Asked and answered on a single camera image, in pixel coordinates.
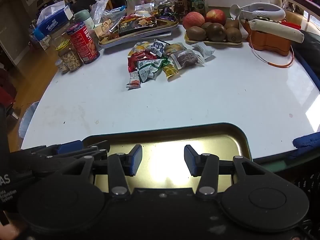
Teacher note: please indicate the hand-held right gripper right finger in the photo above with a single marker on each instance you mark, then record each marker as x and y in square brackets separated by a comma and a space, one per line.
[191, 160]

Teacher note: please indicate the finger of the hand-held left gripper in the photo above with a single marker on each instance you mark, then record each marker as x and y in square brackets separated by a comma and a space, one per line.
[71, 147]
[98, 148]

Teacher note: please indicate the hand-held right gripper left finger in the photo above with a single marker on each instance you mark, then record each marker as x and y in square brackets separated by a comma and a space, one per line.
[135, 160]

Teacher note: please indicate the gold metal tray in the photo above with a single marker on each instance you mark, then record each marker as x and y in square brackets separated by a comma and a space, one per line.
[162, 140]

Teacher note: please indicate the small white red candy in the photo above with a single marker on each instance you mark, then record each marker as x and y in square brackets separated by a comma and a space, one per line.
[133, 81]

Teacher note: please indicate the gold candy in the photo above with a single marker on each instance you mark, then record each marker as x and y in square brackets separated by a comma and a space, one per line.
[170, 71]

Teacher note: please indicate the red foil snack packet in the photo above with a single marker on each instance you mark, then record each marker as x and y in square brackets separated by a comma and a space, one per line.
[140, 59]

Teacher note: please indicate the brown cake clear packet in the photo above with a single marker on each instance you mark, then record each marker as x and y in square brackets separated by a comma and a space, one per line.
[187, 58]

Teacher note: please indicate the green candy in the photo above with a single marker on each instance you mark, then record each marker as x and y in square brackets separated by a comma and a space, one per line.
[165, 61]

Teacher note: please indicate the gold tray full of snacks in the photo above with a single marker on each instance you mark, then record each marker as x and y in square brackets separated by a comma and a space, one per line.
[140, 38]

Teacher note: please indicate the small glass jar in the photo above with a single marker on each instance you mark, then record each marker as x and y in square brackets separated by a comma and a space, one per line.
[61, 66]

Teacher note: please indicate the peanut glass jar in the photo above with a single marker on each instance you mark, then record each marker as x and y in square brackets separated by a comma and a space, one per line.
[70, 58]

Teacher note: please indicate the red snack can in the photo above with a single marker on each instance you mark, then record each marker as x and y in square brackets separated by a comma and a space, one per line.
[83, 43]

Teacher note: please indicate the clear plastic container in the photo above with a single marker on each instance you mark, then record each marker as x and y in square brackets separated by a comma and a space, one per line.
[56, 40]

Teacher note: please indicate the blue cloth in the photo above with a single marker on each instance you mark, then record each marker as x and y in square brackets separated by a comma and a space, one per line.
[306, 142]

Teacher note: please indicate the beige fruit tray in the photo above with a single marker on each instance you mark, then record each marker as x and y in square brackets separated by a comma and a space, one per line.
[212, 43]

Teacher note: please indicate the brown paper snack packet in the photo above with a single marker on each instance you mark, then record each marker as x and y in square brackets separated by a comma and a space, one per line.
[103, 28]

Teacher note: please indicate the brown kiwi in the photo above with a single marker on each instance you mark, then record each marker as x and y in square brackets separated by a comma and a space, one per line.
[206, 25]
[232, 24]
[196, 33]
[216, 32]
[233, 35]

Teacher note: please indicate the blue tissue box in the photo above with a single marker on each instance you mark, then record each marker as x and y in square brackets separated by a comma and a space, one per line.
[51, 21]

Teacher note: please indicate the black snack box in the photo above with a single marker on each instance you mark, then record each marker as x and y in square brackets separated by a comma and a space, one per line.
[136, 26]

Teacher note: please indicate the white bottle green lid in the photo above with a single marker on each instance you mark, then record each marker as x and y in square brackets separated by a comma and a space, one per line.
[85, 18]

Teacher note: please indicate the pale red apple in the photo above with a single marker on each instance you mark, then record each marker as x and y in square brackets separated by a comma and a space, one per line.
[193, 20]

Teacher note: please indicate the small blue white box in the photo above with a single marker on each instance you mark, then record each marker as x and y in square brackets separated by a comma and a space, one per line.
[118, 10]

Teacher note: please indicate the clear plastic bag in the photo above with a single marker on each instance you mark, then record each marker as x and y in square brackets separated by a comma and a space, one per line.
[100, 7]

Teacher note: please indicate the orange box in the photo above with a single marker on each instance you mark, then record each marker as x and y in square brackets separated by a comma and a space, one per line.
[270, 42]

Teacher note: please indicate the dark red apple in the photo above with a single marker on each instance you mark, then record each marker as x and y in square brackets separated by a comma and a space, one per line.
[215, 17]

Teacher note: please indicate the purple candy wrappers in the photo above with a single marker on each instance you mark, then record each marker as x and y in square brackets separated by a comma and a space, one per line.
[165, 13]

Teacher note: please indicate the white rolled towel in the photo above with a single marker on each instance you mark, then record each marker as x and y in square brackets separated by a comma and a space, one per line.
[277, 30]

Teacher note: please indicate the green drink can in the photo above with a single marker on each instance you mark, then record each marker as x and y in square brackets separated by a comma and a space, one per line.
[197, 3]

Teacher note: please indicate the brown paper cup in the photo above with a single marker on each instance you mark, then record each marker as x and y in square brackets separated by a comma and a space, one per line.
[180, 3]

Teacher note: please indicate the dark cushion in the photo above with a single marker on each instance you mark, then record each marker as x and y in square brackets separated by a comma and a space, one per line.
[308, 55]

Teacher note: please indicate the empty clear glass jar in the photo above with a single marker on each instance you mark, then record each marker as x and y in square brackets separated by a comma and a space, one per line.
[162, 2]

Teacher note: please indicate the white neck massager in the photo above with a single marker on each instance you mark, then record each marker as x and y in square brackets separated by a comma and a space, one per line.
[262, 11]

